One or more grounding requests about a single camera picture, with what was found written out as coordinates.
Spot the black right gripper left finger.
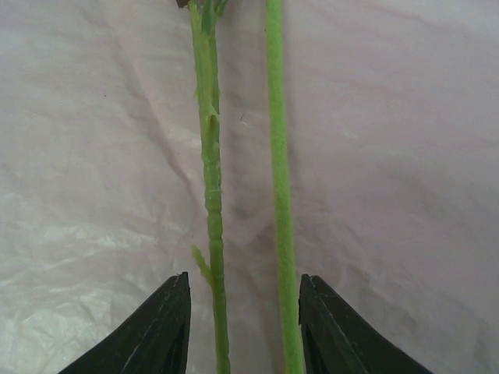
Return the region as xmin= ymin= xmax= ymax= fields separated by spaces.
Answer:
xmin=61 ymin=272 xmax=191 ymax=374

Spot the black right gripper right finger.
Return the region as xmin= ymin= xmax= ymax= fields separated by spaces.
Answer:
xmin=299 ymin=274 xmax=430 ymax=374

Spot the pink wrapping paper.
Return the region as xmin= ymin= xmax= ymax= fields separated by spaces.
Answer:
xmin=1 ymin=1 xmax=498 ymax=373

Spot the pink double rose stem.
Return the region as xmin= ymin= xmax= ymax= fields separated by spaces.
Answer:
xmin=176 ymin=1 xmax=231 ymax=374

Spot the white blossom fuzzy stem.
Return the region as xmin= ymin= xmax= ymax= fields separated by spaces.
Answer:
xmin=266 ymin=1 xmax=305 ymax=373

